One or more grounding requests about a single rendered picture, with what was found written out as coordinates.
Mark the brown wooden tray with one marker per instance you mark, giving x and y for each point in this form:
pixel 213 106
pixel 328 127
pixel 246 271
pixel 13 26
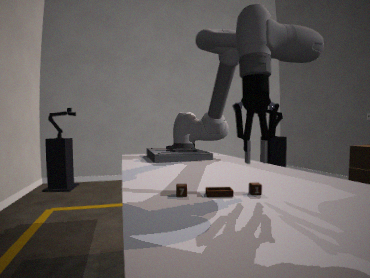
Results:
pixel 219 192

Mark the small brown cube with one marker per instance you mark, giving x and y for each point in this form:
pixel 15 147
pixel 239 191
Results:
pixel 181 190
pixel 255 188

